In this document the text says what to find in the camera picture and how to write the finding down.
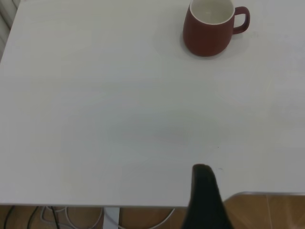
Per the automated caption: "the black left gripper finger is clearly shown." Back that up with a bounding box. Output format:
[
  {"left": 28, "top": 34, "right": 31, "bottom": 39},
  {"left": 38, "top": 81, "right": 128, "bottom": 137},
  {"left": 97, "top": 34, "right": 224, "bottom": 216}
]
[{"left": 181, "top": 164, "right": 235, "bottom": 229}]

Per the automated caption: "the red ceramic mug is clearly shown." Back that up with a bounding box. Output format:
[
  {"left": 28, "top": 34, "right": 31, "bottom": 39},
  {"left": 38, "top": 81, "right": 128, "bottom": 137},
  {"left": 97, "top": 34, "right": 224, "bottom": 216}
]
[{"left": 183, "top": 0, "right": 251, "bottom": 57}]

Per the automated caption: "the white table leg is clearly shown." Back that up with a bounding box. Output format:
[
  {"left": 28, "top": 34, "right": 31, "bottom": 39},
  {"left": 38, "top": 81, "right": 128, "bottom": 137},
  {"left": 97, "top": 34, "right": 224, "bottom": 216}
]
[{"left": 103, "top": 207, "right": 120, "bottom": 229}]

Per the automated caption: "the white cable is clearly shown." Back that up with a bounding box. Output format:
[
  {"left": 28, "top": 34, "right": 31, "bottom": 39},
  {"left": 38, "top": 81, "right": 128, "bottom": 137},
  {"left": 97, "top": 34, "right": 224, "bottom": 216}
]
[
  {"left": 66, "top": 207, "right": 176, "bottom": 229},
  {"left": 41, "top": 206, "right": 72, "bottom": 227}
]

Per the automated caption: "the black cable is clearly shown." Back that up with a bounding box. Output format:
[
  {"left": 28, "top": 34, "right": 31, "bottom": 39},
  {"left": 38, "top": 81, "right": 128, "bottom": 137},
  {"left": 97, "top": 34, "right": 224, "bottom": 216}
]
[
  {"left": 26, "top": 206, "right": 39, "bottom": 229},
  {"left": 49, "top": 206, "right": 61, "bottom": 229},
  {"left": 3, "top": 206, "right": 16, "bottom": 229}
]

